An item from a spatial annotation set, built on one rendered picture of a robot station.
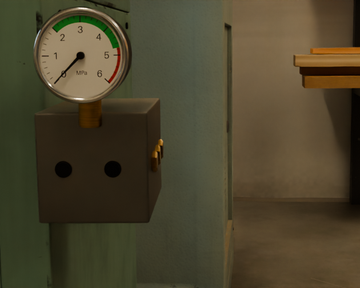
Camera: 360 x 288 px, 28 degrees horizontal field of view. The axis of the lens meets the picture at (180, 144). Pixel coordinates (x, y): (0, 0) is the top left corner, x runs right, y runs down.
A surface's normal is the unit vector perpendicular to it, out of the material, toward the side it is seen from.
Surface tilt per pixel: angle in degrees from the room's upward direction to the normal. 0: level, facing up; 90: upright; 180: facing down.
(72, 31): 90
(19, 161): 90
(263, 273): 0
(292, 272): 0
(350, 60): 90
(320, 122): 90
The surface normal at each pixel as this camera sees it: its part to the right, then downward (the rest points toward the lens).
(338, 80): -0.11, 0.16
